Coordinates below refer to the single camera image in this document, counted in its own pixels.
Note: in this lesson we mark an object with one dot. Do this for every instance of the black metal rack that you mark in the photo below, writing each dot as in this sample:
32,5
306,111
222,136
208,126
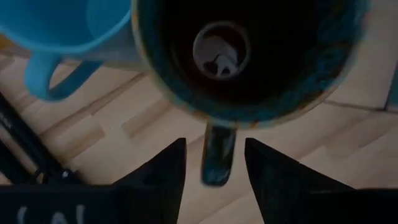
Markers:
28,143

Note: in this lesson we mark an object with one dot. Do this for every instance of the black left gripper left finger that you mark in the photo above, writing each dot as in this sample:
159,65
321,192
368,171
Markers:
158,193

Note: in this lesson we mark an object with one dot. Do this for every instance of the light blue faceted mug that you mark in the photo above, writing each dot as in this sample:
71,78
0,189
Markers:
62,21

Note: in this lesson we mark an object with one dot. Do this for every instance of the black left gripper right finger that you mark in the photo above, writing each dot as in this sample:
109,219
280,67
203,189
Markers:
289,196

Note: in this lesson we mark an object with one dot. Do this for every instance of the blue brown glazed mug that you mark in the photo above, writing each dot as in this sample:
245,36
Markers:
273,77

